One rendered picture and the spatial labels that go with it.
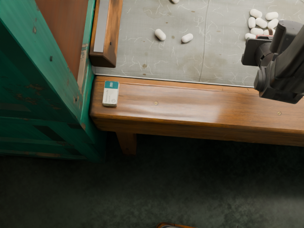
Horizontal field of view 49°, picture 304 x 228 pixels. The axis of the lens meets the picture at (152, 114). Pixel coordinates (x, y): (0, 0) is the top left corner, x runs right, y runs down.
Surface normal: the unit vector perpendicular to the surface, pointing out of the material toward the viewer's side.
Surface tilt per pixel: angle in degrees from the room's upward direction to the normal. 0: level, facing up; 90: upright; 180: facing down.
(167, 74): 0
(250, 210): 0
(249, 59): 49
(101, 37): 0
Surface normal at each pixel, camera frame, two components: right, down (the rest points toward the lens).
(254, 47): -0.03, 0.56
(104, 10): 0.04, -0.25
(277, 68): -0.96, -0.24
